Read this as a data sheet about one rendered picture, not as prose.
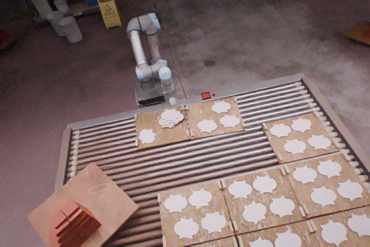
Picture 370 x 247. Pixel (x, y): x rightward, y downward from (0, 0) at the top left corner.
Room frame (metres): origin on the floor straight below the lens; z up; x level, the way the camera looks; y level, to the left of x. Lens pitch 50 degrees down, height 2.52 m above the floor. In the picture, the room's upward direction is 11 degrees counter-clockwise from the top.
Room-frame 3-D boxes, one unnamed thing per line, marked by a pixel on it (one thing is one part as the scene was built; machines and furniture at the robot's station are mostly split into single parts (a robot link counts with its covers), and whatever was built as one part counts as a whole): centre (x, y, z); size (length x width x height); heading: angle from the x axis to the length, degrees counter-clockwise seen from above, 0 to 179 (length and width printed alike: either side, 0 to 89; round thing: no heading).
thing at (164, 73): (1.38, 0.06, 1.38); 0.09 x 0.08 x 0.11; 7
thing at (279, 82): (1.57, -0.05, 0.89); 2.08 x 0.08 x 0.06; 91
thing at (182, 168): (0.95, -0.06, 0.90); 1.95 x 0.05 x 0.05; 91
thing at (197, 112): (1.32, -0.24, 0.93); 0.41 x 0.35 x 0.02; 88
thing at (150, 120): (1.34, 0.19, 0.93); 0.41 x 0.35 x 0.02; 90
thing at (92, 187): (0.71, 0.72, 1.03); 0.50 x 0.50 x 0.02; 38
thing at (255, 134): (1.10, -0.06, 0.90); 1.95 x 0.05 x 0.05; 91
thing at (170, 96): (1.35, 0.06, 1.23); 0.12 x 0.09 x 0.16; 9
